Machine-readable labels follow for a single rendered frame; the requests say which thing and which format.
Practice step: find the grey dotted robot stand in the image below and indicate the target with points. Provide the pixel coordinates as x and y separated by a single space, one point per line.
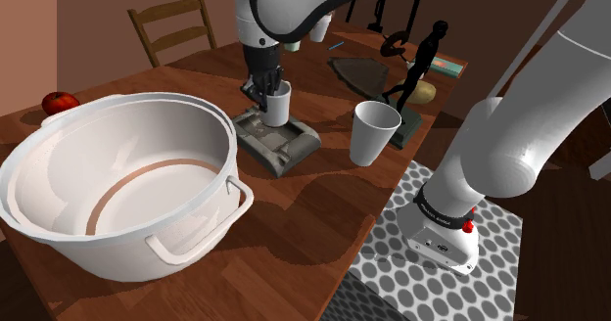
429 291

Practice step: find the teal book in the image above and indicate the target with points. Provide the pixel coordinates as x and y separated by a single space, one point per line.
448 67

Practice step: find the blue pen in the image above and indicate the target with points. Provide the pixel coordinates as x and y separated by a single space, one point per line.
336 45

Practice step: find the small white cup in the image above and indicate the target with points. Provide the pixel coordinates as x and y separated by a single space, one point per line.
278 110

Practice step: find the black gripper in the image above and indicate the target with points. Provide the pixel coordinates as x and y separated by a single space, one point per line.
261 60

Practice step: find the yellow potato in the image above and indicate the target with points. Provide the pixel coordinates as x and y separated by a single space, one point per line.
425 92

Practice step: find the wooden chair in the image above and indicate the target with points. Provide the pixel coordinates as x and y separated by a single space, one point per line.
164 38

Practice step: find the small pale green cup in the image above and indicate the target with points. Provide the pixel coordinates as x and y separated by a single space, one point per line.
292 46

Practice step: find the dark grey flat wedge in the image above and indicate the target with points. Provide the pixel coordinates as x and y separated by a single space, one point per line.
360 74

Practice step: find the grey rectangular tray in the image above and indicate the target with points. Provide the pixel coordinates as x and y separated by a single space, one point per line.
286 148

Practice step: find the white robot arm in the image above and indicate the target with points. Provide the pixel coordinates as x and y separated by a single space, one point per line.
506 138

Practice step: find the large white pot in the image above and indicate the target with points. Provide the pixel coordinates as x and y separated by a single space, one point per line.
143 191

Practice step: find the brown wooden table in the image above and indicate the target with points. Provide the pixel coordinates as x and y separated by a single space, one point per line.
296 215

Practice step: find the tall white cup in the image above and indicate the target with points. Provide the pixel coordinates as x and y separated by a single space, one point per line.
370 136

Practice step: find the black floor stand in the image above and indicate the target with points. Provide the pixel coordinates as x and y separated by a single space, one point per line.
382 10

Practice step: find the black human figure statue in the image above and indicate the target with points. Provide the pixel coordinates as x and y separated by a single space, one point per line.
420 62

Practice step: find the white paper cup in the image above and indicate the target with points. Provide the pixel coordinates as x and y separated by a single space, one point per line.
320 29

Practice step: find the red apple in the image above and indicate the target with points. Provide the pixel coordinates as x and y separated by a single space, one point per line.
59 102

